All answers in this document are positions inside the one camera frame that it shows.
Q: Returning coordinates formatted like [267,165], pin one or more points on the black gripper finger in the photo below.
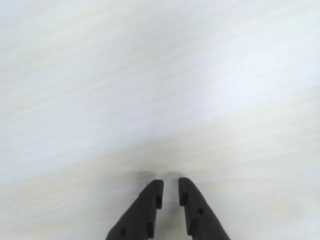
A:
[140,212]
[200,212]

